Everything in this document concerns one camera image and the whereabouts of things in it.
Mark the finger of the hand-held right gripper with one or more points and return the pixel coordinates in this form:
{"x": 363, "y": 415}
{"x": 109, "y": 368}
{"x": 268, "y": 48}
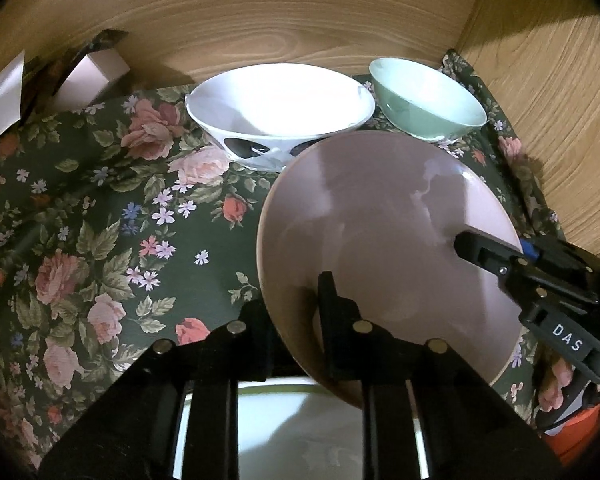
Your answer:
{"x": 490, "y": 255}
{"x": 570, "y": 265}

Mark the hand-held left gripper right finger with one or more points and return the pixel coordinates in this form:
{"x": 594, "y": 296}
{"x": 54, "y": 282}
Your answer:
{"x": 340, "y": 340}

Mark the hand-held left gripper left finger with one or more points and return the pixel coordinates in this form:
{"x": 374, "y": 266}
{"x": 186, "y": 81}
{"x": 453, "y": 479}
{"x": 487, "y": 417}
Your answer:
{"x": 205, "y": 360}

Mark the mint green plate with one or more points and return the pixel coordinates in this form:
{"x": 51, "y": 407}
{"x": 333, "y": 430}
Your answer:
{"x": 300, "y": 430}

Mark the pale pink bowl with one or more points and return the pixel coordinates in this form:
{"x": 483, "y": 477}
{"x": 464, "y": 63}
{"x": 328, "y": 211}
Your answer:
{"x": 380, "y": 210}

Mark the mint green bowl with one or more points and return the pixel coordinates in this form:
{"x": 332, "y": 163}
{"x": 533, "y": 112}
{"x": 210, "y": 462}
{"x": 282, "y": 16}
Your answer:
{"x": 430, "y": 105}

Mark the white bowl with black spots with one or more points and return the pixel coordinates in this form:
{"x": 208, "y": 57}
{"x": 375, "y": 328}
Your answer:
{"x": 280, "y": 105}

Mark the person's right hand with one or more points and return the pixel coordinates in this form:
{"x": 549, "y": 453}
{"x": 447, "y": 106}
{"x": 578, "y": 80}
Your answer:
{"x": 555, "y": 380}

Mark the orange cloth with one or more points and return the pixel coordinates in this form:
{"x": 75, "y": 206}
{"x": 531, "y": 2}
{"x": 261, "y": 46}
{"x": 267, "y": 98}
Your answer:
{"x": 580, "y": 435}

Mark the dark floral tablecloth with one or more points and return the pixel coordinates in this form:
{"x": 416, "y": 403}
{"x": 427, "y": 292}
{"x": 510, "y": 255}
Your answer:
{"x": 105, "y": 210}

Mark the small white box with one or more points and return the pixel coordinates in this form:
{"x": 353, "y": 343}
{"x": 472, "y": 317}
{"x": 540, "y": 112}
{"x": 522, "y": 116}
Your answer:
{"x": 95, "y": 80}

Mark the stack of white papers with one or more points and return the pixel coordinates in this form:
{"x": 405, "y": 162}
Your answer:
{"x": 0, "y": 105}

